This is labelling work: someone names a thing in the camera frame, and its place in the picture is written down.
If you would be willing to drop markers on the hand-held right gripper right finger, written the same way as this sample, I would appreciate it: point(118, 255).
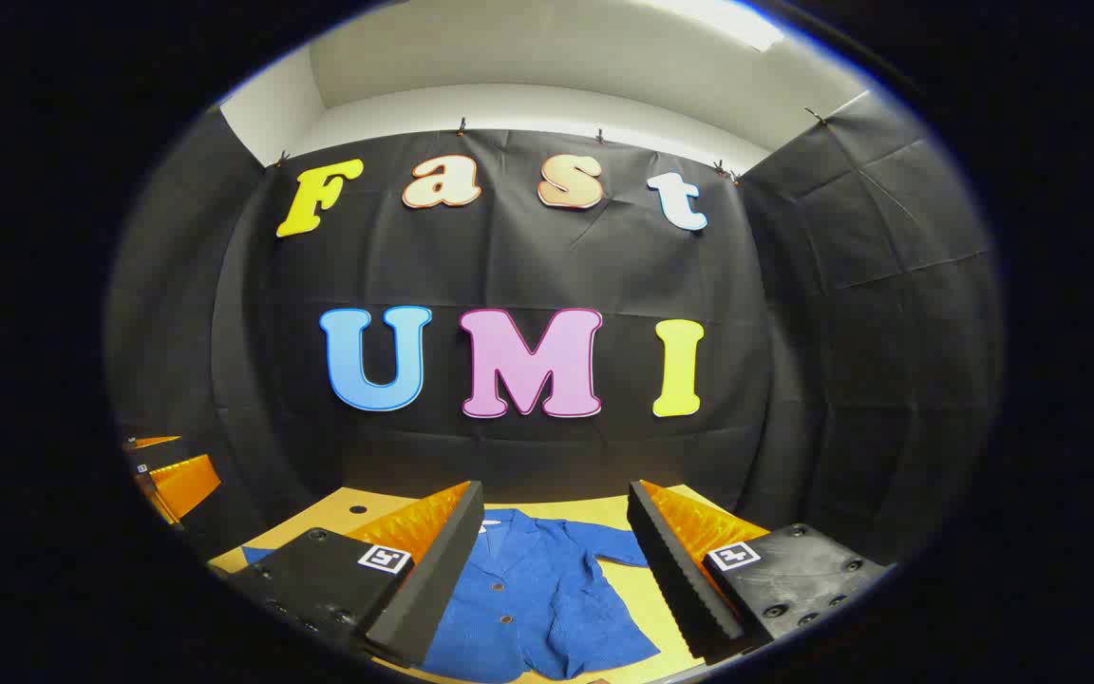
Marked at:
point(675, 570)

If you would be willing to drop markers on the blue button shirt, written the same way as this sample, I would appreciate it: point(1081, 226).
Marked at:
point(537, 589)

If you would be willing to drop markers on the black backdrop cloth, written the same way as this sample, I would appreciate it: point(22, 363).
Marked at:
point(528, 266)

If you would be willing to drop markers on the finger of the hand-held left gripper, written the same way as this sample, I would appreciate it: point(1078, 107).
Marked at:
point(156, 441)
point(188, 483)

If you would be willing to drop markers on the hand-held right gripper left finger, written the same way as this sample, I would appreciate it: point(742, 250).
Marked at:
point(433, 579)

